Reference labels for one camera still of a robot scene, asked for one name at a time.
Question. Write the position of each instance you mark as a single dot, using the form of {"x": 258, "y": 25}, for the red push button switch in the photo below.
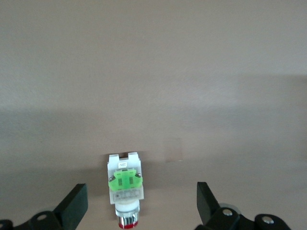
{"x": 124, "y": 191}

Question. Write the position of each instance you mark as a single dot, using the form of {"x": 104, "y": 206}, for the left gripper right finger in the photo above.
{"x": 207, "y": 208}

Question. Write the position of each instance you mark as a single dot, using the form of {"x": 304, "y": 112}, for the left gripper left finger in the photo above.
{"x": 69, "y": 210}

